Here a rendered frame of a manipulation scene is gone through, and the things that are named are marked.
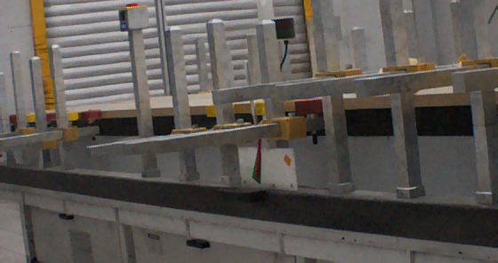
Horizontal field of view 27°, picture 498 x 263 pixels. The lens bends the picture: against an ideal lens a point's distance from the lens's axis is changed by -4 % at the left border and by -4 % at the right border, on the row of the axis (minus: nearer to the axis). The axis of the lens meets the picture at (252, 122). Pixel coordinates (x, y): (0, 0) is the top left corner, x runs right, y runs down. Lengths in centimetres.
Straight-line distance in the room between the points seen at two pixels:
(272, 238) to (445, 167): 54
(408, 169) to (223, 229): 89
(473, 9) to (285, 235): 93
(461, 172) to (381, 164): 30
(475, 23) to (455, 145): 48
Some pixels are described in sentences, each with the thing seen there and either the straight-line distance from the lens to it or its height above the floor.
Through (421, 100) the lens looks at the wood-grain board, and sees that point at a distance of 237.
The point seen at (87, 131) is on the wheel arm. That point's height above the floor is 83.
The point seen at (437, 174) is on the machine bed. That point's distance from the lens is 245.
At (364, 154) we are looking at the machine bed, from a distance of 267.
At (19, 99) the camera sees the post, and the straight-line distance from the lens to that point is 442.
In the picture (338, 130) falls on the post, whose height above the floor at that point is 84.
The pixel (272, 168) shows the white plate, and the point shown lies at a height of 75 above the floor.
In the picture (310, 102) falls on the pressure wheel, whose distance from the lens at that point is 258.
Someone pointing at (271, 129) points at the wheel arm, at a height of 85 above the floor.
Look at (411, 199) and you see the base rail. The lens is 218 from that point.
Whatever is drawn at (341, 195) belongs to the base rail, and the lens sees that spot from 236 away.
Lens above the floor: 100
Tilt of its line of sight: 3 degrees down
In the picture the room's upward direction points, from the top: 6 degrees counter-clockwise
